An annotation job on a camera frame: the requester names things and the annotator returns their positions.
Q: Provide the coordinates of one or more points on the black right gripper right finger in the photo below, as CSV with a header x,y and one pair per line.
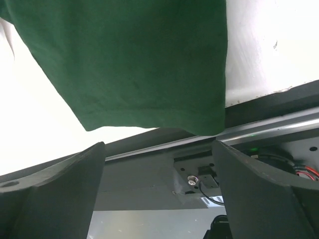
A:
x,y
263,202

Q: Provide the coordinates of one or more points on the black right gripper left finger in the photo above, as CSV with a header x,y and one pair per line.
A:
x,y
52,200

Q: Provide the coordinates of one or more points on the white green-sleeved Charlie Brown shirt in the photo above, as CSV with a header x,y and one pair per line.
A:
x,y
143,63

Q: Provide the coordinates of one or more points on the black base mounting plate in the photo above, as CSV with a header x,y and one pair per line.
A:
x,y
281,121

